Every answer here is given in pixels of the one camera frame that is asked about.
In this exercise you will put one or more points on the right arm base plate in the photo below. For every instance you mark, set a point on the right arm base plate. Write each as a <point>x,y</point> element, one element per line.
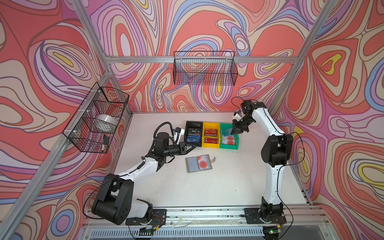
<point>258,216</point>

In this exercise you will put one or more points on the yellow plastic bin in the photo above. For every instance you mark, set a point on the yellow plastic bin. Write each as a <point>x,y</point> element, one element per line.
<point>208,125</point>

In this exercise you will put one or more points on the aluminium front rail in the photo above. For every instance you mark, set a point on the aluminium front rail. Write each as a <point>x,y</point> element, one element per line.
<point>300,222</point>

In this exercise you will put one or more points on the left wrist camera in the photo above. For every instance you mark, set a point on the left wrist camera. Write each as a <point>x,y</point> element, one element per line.
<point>177,134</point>

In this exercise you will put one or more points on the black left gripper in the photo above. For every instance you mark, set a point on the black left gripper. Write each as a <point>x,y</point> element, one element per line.
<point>181,148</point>

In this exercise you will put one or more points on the black wire basket back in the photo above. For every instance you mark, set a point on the black wire basket back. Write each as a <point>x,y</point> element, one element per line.
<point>208,68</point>

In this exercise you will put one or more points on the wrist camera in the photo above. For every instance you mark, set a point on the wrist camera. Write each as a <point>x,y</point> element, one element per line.
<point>237,115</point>
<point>177,134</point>

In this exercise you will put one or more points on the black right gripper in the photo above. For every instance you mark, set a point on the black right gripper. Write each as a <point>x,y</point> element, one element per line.
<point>237,129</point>

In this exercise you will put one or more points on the black wire basket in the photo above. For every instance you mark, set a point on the black wire basket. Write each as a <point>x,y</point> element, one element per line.
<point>208,68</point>
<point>82,131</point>

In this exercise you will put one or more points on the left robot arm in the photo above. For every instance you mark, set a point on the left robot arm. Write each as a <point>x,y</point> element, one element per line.
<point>115,199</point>

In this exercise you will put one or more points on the silver tape roll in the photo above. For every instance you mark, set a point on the silver tape roll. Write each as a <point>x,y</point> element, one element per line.
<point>105,120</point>

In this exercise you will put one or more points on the red vip card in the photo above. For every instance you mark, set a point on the red vip card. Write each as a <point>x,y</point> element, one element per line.
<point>211,132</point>
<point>209,140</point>

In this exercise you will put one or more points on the black plastic bin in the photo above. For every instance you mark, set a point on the black plastic bin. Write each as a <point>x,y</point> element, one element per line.
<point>194,133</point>

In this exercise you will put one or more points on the red VIP card in bin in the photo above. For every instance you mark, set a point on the red VIP card in bin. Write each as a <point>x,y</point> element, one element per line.
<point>211,132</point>

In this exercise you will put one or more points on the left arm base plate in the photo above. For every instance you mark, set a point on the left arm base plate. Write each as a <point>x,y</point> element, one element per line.
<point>154,218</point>

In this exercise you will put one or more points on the blue VIP card in bin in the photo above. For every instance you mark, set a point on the blue VIP card in bin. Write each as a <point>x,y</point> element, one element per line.
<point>193,139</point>

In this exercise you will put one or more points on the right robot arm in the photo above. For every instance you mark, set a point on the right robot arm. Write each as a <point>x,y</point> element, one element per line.
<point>275,153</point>

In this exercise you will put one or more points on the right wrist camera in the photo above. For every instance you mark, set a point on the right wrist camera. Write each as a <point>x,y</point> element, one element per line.
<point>237,115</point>

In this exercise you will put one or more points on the teal VIP card from holder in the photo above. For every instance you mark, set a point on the teal VIP card from holder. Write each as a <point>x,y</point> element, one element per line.
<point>227,131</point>

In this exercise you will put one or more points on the black wire basket left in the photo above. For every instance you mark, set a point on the black wire basket left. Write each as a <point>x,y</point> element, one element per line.
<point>82,131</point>

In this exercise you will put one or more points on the green plastic bin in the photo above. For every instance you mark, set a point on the green plastic bin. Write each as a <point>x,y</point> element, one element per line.
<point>228,142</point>

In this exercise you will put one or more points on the white april card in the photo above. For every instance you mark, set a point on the white april card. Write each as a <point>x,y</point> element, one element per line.
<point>204,163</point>

